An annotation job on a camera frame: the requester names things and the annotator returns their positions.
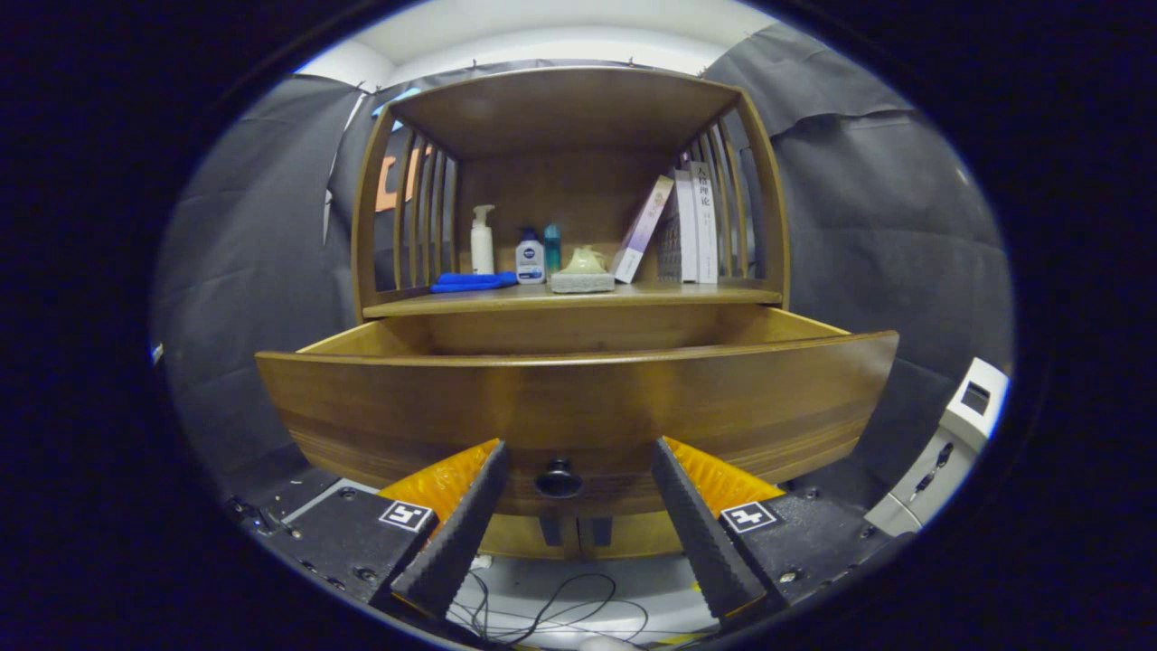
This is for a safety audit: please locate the purple white book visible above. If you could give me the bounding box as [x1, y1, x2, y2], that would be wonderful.
[612, 175, 675, 285]

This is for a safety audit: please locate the black floor cable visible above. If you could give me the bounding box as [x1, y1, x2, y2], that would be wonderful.
[447, 570, 652, 645]

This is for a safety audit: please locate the white pump bottle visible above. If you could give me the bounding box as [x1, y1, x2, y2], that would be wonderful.
[470, 204, 496, 276]

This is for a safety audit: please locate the white blue-capped lotion bottle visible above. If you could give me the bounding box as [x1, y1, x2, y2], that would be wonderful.
[515, 228, 546, 285]

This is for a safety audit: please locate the wooden cabinet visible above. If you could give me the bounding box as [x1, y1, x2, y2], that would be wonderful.
[351, 65, 792, 561]

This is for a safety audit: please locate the wooden cabinet door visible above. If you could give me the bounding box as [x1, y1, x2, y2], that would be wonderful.
[578, 515, 686, 560]
[477, 515, 578, 560]

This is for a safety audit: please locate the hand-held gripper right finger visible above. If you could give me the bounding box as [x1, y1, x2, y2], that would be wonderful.
[651, 436, 914, 625]

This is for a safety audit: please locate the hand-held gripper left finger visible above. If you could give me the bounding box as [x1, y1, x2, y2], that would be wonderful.
[262, 439, 513, 620]

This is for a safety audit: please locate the wooden countertop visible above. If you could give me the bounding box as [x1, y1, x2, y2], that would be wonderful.
[362, 280, 784, 319]

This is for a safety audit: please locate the blue folded cloth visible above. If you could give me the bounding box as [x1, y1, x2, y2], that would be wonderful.
[429, 271, 519, 295]

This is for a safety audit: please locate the white appliance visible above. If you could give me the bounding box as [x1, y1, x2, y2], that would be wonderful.
[863, 357, 1011, 539]

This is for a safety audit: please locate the dark patterned book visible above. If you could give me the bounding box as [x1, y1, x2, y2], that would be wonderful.
[657, 168, 699, 283]

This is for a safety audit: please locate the wooden drawer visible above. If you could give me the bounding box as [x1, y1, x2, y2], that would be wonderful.
[255, 306, 901, 518]

